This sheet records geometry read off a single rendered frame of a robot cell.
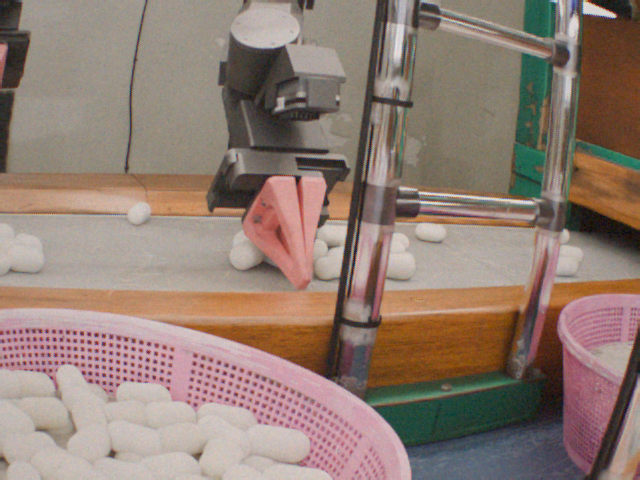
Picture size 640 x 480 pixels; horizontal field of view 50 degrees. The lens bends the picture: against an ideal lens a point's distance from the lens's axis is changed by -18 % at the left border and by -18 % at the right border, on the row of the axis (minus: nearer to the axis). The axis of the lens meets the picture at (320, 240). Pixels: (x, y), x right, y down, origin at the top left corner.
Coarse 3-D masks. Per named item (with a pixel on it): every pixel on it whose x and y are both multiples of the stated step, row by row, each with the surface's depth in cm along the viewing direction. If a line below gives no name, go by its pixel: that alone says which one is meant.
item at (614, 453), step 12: (636, 336) 26; (636, 348) 26; (636, 360) 26; (636, 372) 26; (624, 384) 26; (636, 384) 26; (624, 396) 26; (636, 396) 26; (624, 408) 27; (636, 408) 26; (612, 420) 27; (624, 420) 27; (636, 420) 26; (612, 432) 27; (624, 432) 27; (636, 432) 26; (600, 444) 28; (612, 444) 27; (624, 444) 27; (636, 444) 26; (600, 456) 27; (612, 456) 27; (624, 456) 27; (636, 456) 27; (600, 468) 27; (612, 468) 27; (624, 468) 27; (636, 468) 27
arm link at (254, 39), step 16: (240, 16) 62; (256, 16) 62; (272, 16) 63; (288, 16) 63; (240, 32) 61; (256, 32) 61; (272, 32) 61; (288, 32) 62; (224, 48) 71; (240, 48) 61; (256, 48) 60; (272, 48) 60; (224, 64) 71; (240, 64) 62; (256, 64) 62; (272, 64) 62; (224, 80) 72; (240, 80) 64; (256, 80) 63
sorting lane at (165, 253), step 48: (48, 240) 66; (96, 240) 68; (144, 240) 71; (192, 240) 73; (480, 240) 91; (528, 240) 95; (576, 240) 100; (96, 288) 56; (144, 288) 58; (192, 288) 60; (240, 288) 62; (288, 288) 63; (336, 288) 65; (432, 288) 69
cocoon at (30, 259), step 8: (16, 248) 55; (24, 248) 55; (32, 248) 55; (8, 256) 55; (16, 256) 55; (24, 256) 55; (32, 256) 55; (40, 256) 56; (16, 264) 55; (24, 264) 55; (32, 264) 55; (40, 264) 56; (32, 272) 56
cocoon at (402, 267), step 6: (390, 258) 69; (396, 258) 69; (402, 258) 69; (408, 258) 69; (390, 264) 69; (396, 264) 69; (402, 264) 69; (408, 264) 69; (414, 264) 69; (390, 270) 69; (396, 270) 69; (402, 270) 69; (408, 270) 69; (414, 270) 69; (390, 276) 69; (396, 276) 69; (402, 276) 69; (408, 276) 69
